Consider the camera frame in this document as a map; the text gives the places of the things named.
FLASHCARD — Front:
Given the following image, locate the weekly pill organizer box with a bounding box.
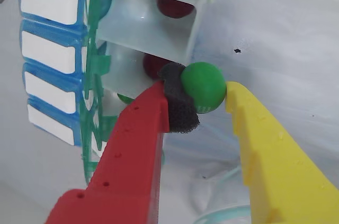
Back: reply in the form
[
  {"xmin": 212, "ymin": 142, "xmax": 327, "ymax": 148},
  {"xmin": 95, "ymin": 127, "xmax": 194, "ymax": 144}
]
[{"xmin": 18, "ymin": 0, "xmax": 222, "ymax": 185}]

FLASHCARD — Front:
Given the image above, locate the clear glass bowl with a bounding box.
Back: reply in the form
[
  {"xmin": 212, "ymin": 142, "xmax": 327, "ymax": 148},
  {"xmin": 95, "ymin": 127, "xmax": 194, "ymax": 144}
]
[{"xmin": 193, "ymin": 165, "xmax": 252, "ymax": 224}]

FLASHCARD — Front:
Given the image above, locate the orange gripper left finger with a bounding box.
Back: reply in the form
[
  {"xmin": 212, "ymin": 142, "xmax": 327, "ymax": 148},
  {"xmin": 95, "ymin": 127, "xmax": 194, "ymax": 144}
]
[{"xmin": 44, "ymin": 62, "xmax": 201, "ymax": 224}]

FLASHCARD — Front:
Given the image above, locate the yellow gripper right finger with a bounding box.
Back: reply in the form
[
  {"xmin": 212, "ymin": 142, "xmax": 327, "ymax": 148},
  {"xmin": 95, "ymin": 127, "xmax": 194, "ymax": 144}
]
[{"xmin": 225, "ymin": 80, "xmax": 339, "ymax": 224}]

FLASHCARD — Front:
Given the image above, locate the white table cloth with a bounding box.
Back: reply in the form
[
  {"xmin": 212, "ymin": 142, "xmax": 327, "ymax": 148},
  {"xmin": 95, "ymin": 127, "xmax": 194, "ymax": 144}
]
[{"xmin": 0, "ymin": 0, "xmax": 339, "ymax": 224}]

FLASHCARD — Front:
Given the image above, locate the green pill ball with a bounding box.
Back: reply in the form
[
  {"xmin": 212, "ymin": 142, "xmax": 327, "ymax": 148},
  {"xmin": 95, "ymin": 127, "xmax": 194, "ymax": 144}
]
[
  {"xmin": 116, "ymin": 93, "xmax": 136, "ymax": 105},
  {"xmin": 180, "ymin": 61, "xmax": 228, "ymax": 114}
]

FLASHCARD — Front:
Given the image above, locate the red pill ball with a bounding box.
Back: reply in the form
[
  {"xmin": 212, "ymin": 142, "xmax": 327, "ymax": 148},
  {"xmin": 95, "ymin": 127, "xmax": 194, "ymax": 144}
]
[
  {"xmin": 142, "ymin": 53, "xmax": 175, "ymax": 79},
  {"xmin": 156, "ymin": 0, "xmax": 195, "ymax": 20}
]

